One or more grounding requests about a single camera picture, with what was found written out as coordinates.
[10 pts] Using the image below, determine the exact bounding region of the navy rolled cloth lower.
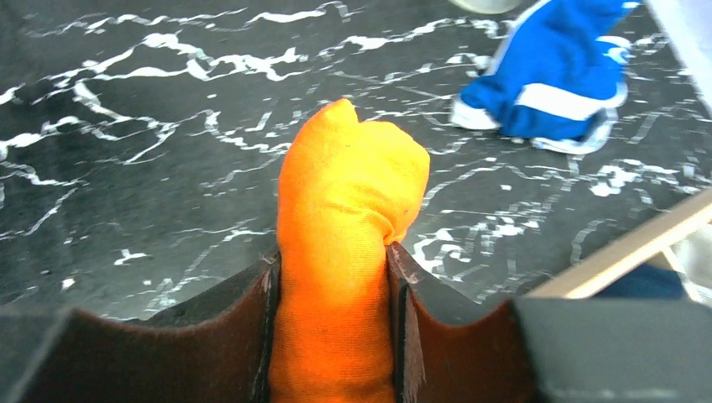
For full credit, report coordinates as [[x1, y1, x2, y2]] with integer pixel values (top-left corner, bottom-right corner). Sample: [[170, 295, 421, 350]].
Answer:
[[594, 264, 687, 300]]

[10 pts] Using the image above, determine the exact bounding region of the orange underwear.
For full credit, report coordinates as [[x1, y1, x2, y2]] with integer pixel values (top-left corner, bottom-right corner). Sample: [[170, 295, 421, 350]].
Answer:
[[269, 99, 430, 402]]

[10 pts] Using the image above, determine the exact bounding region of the wooden compartment organizer box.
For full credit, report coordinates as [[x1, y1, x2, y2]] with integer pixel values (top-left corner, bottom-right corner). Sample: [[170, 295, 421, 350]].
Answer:
[[526, 188, 711, 299]]

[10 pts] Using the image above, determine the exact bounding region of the clear tape roll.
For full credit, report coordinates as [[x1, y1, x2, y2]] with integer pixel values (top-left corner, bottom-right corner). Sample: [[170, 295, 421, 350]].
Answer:
[[450, 0, 522, 14]]

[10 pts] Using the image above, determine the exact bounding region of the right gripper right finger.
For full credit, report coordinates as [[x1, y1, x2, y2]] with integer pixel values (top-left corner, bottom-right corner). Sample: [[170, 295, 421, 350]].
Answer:
[[386, 243, 711, 402]]

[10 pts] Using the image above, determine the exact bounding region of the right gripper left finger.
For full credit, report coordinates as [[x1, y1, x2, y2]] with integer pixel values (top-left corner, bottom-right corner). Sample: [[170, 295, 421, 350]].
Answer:
[[1, 250, 280, 402]]

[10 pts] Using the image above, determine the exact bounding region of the blue underwear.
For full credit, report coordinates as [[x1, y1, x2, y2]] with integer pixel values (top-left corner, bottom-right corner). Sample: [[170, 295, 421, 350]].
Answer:
[[449, 0, 640, 155]]

